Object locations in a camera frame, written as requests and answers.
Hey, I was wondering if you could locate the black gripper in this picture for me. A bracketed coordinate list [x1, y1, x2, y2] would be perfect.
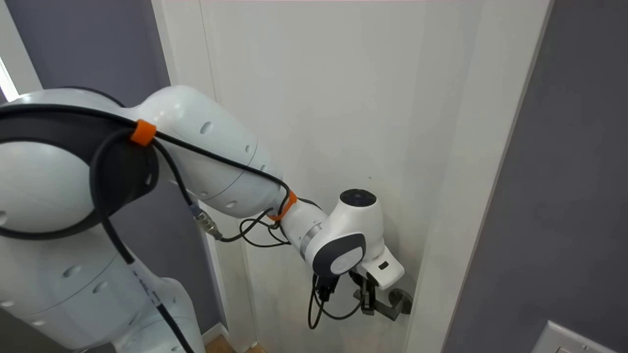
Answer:
[348, 271, 376, 316]

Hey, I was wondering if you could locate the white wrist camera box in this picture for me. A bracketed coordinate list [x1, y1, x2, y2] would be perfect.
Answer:
[356, 247, 403, 290]

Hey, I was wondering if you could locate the white door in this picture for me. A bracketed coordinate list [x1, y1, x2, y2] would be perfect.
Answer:
[199, 0, 486, 353]

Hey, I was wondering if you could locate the white wall switch plate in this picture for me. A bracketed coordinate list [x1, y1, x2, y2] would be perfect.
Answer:
[531, 322, 615, 353]

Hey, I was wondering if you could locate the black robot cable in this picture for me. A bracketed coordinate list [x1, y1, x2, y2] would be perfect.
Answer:
[0, 104, 362, 353]

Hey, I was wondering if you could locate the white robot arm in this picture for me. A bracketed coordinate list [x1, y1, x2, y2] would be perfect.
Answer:
[0, 86, 386, 353]

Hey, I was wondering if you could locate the white door frame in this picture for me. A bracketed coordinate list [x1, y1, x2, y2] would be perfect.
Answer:
[150, 0, 552, 353]

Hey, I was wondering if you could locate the silver lever door handle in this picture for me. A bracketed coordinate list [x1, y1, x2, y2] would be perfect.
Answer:
[374, 288, 411, 322]

